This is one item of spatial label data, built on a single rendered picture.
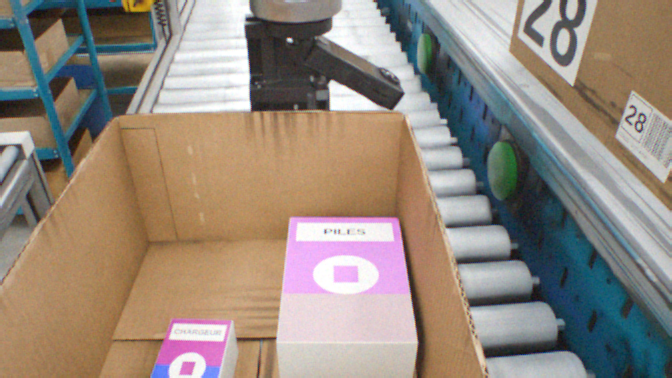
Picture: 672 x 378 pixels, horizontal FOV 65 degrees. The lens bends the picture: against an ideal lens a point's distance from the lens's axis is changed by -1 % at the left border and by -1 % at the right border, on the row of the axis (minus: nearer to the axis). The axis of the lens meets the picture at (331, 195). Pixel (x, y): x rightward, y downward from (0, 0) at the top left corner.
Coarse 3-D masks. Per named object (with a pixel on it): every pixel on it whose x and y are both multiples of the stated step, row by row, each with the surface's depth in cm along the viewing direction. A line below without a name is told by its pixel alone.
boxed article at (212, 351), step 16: (176, 320) 47; (192, 320) 47; (208, 320) 47; (224, 320) 47; (176, 336) 45; (192, 336) 45; (208, 336) 45; (224, 336) 45; (160, 352) 44; (176, 352) 44; (192, 352) 44; (208, 352) 44; (224, 352) 44; (160, 368) 43; (176, 368) 43; (192, 368) 43; (208, 368) 43; (224, 368) 44
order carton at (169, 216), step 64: (128, 128) 53; (192, 128) 54; (256, 128) 54; (320, 128) 54; (384, 128) 54; (64, 192) 42; (128, 192) 56; (192, 192) 58; (256, 192) 59; (320, 192) 59; (384, 192) 59; (64, 256) 42; (128, 256) 55; (192, 256) 60; (256, 256) 60; (448, 256) 36; (0, 320) 33; (64, 320) 41; (128, 320) 52; (256, 320) 52; (448, 320) 36
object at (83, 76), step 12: (60, 72) 229; (72, 72) 230; (84, 72) 231; (84, 84) 233; (96, 84) 215; (96, 96) 218; (96, 108) 220; (84, 120) 217; (96, 120) 222; (96, 132) 225
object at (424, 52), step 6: (426, 36) 94; (420, 42) 96; (426, 42) 93; (420, 48) 96; (426, 48) 93; (420, 54) 96; (426, 54) 93; (420, 60) 96; (426, 60) 94; (420, 66) 97; (426, 66) 94; (426, 72) 96
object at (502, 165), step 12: (504, 144) 63; (492, 156) 65; (504, 156) 62; (492, 168) 65; (504, 168) 62; (516, 168) 61; (492, 180) 66; (504, 180) 62; (516, 180) 61; (492, 192) 66; (504, 192) 63
